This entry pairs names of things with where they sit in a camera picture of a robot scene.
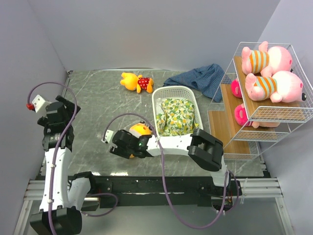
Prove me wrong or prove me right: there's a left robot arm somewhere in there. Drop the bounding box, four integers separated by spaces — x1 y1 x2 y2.
29 95 97 235

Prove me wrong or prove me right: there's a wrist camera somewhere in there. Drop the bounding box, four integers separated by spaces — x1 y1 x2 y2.
102 130 115 144
26 94 51 116

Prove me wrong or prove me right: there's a lemon print cloth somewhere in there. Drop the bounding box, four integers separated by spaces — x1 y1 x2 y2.
156 98 199 136

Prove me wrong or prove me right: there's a white plastic basket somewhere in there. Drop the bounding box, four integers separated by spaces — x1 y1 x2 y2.
152 86 203 137

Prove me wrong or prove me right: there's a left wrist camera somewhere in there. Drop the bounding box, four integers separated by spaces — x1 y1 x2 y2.
26 94 51 116

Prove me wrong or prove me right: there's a yellow plush red dotted dress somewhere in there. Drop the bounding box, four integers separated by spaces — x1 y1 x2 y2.
127 121 153 159

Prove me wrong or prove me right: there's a black-haired doll pink striped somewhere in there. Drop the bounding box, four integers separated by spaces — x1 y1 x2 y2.
231 78 242 98

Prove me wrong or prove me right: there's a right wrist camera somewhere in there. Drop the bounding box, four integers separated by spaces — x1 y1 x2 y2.
102 130 115 144

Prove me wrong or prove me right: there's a white wire wooden shelf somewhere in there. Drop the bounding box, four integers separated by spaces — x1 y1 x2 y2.
208 42 313 160

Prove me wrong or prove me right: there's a yellow plush face-down red dress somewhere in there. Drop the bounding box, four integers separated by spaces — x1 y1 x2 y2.
120 72 154 94

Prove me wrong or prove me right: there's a pink plush striped shirt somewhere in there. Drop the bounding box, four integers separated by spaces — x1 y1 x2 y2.
245 70 307 103
241 41 292 76

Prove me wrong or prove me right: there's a blue checked cloth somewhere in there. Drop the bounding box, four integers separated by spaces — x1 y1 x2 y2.
163 64 224 102

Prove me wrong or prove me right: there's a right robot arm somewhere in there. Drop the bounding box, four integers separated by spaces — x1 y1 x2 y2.
103 129 231 195

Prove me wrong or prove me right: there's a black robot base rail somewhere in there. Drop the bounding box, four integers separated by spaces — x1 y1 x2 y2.
80 171 247 209

